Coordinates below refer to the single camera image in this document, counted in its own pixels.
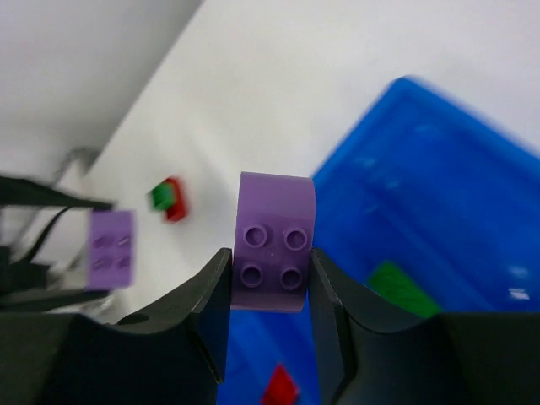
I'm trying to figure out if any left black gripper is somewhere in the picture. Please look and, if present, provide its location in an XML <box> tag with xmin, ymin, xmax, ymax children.
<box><xmin>1</xmin><ymin>175</ymin><xmax>112</xmax><ymax>312</ymax></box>

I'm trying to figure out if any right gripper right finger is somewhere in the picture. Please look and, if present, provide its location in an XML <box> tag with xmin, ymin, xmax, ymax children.
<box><xmin>309</xmin><ymin>249</ymin><xmax>539</xmax><ymax>404</ymax></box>

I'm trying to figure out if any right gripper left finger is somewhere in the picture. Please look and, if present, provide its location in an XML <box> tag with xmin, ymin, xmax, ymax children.
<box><xmin>1</xmin><ymin>248</ymin><xmax>232</xmax><ymax>404</ymax></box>

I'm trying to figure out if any green lego brick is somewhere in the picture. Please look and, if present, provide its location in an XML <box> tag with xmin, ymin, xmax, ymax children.
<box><xmin>148</xmin><ymin>181</ymin><xmax>176</xmax><ymax>211</ymax></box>
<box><xmin>368</xmin><ymin>261</ymin><xmax>442</xmax><ymax>318</ymax></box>

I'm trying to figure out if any purple square lego brick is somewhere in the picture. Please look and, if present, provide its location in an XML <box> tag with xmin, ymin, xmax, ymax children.
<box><xmin>86</xmin><ymin>210</ymin><xmax>135</xmax><ymax>290</ymax></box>

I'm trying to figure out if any small red lego brick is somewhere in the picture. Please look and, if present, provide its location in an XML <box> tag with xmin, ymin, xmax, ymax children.
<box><xmin>261</xmin><ymin>364</ymin><xmax>300</xmax><ymax>405</ymax></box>

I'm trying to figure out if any purple round lego piece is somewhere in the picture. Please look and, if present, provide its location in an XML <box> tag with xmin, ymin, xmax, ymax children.
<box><xmin>231</xmin><ymin>171</ymin><xmax>316</xmax><ymax>312</ymax></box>

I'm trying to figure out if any red lego brick left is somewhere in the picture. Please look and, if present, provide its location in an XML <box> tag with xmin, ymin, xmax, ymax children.
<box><xmin>165</xmin><ymin>176</ymin><xmax>189</xmax><ymax>223</ymax></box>

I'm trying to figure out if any green lego brick on red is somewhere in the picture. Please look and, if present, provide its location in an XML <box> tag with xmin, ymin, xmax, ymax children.
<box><xmin>148</xmin><ymin>181</ymin><xmax>176</xmax><ymax>211</ymax></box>

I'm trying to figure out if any blue divided plastic bin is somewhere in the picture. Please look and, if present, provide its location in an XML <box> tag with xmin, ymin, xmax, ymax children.
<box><xmin>218</xmin><ymin>78</ymin><xmax>539</xmax><ymax>404</ymax></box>

